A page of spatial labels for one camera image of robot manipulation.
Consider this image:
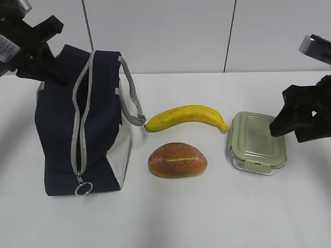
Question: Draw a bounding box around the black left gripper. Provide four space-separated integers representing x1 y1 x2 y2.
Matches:
1 15 72 85

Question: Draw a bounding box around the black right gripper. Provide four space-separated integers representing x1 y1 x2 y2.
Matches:
269 75 330 143

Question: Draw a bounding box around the glass container green lid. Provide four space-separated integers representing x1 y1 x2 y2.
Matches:
228 112 287 176

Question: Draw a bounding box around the navy blue lunch bag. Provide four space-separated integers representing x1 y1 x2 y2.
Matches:
35 45 146 196

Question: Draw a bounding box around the yellow banana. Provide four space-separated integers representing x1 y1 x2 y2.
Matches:
144 105 228 133

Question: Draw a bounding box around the brown bread roll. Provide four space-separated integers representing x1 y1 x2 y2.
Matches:
148 142 208 178

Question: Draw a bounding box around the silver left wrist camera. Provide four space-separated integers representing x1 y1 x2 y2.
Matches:
12 0 32 14

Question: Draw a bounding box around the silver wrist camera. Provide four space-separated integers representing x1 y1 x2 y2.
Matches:
12 0 32 14
299 34 331 65

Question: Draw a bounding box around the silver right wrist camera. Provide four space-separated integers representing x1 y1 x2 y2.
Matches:
299 34 331 65

